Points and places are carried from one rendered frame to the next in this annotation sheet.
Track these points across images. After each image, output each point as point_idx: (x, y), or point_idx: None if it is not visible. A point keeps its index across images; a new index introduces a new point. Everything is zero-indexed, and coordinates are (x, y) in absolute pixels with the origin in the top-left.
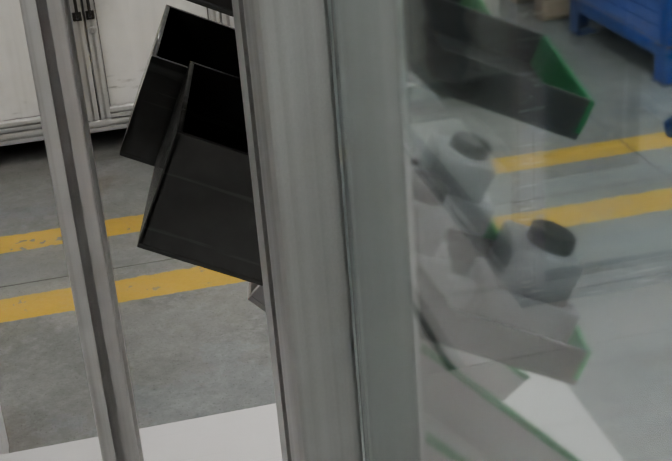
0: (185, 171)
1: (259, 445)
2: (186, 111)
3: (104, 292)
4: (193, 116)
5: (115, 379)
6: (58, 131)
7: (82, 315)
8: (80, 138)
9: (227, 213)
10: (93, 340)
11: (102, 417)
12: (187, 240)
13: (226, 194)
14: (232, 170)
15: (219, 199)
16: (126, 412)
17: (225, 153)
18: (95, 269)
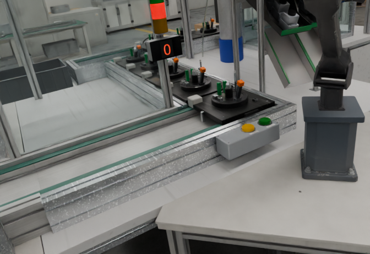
0: None
1: (329, 79)
2: None
3: (232, 1)
4: None
5: (232, 14)
6: None
7: (230, 4)
8: None
9: None
10: (230, 7)
11: (231, 19)
12: (249, 0)
13: None
14: None
15: None
16: (233, 19)
17: None
18: None
